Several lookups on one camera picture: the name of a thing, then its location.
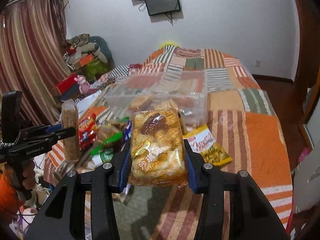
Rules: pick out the striped curtain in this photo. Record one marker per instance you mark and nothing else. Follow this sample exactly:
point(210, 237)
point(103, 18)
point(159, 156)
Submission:
point(27, 60)

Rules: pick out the clear plastic container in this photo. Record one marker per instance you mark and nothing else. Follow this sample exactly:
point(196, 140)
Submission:
point(160, 90)

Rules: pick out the white plastic stool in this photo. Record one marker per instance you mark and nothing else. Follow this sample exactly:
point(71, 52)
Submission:
point(307, 180)

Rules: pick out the dark box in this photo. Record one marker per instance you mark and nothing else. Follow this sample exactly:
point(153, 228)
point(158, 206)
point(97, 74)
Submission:
point(70, 96)

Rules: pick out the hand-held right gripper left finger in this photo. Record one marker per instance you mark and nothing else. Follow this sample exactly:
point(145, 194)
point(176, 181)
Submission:
point(125, 171)

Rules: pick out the wall socket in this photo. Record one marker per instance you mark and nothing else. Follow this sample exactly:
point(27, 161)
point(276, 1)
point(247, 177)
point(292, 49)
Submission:
point(257, 62)

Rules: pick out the wooden chair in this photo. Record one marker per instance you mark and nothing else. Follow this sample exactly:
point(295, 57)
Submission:
point(310, 120)

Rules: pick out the orange box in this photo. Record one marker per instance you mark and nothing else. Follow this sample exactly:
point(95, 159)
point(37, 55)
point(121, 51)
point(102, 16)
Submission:
point(86, 61)

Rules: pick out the red snack packet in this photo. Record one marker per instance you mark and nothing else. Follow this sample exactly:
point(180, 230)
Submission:
point(87, 131)

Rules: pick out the white cloth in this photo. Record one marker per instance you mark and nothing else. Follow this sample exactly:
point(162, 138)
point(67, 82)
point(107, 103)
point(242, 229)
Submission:
point(87, 101)

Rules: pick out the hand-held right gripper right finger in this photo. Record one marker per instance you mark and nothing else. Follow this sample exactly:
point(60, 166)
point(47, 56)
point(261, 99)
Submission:
point(190, 171)

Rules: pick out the green white snack packet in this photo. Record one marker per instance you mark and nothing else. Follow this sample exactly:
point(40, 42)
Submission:
point(102, 156)

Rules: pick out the yellow snack packet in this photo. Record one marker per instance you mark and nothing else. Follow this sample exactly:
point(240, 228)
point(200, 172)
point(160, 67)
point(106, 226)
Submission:
point(212, 150)

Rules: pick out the orange clear pastry packet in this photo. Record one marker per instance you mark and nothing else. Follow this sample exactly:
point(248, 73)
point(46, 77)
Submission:
point(156, 145)

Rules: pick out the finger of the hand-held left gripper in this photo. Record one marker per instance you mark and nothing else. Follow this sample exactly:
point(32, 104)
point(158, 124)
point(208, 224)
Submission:
point(53, 129)
point(60, 135)

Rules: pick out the yellow fuzzy cushion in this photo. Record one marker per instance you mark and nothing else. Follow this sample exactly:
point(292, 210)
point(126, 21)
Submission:
point(169, 44)

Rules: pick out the green box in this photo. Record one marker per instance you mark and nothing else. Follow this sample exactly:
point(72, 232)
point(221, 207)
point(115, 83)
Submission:
point(97, 70)

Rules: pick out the pile of clothes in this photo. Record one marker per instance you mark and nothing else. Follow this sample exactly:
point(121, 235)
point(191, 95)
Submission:
point(86, 45)

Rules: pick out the red box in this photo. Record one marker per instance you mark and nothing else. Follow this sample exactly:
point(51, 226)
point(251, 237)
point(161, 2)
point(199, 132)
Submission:
point(66, 83)

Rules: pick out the pink plush toy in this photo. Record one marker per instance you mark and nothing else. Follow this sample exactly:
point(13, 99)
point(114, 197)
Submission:
point(82, 85)

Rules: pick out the person's left hand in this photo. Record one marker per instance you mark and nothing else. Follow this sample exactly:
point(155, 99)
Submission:
point(28, 177)

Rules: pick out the clear green-striped snack packet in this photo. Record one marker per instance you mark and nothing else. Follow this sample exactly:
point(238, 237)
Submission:
point(108, 136)

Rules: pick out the clear biscuit tube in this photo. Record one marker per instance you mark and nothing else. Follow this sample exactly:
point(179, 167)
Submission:
point(70, 120)

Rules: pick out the small black monitor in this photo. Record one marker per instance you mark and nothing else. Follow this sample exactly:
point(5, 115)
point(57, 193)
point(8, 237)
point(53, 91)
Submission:
point(162, 2)

